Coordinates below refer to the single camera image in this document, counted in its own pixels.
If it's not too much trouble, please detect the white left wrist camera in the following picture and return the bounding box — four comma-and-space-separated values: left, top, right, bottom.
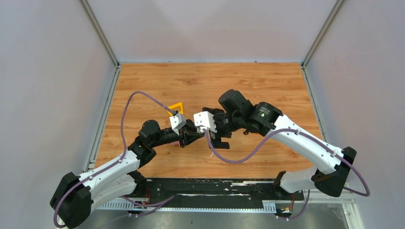
170, 113, 186, 135

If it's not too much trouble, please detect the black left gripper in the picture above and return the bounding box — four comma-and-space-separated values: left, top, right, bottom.
151, 121, 205, 148

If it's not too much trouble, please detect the yellow triangular plastic frame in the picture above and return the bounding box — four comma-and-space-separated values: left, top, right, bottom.
168, 102, 184, 114

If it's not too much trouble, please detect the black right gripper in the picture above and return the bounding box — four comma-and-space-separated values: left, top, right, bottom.
207, 108, 243, 148

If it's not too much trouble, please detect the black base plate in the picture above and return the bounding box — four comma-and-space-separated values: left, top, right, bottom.
129, 178, 304, 209

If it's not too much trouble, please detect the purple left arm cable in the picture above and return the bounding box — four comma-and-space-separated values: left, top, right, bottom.
53, 91, 176, 229

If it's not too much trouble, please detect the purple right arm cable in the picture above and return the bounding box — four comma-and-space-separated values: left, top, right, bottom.
203, 128, 371, 221

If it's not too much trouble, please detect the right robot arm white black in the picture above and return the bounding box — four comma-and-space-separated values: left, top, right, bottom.
193, 89, 357, 199

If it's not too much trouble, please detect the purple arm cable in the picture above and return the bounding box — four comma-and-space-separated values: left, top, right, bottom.
203, 128, 371, 221
53, 91, 176, 229

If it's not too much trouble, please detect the slotted cable duct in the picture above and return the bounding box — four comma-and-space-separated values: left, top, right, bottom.
96, 201, 277, 213

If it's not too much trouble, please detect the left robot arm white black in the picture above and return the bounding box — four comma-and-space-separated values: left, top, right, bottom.
50, 117, 204, 229

